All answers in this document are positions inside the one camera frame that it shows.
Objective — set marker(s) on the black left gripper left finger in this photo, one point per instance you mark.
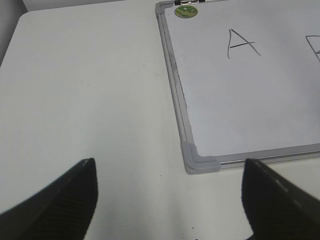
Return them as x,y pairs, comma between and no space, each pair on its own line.
63,210

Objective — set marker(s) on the white board with grey frame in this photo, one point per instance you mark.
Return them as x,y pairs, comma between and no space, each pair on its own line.
245,80

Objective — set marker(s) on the black silver hanging clip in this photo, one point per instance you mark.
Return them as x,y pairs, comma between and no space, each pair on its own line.
187,2

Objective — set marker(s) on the round green sticker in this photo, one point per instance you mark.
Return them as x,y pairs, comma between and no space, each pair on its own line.
186,11

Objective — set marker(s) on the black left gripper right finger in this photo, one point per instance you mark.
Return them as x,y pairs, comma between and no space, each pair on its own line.
275,208

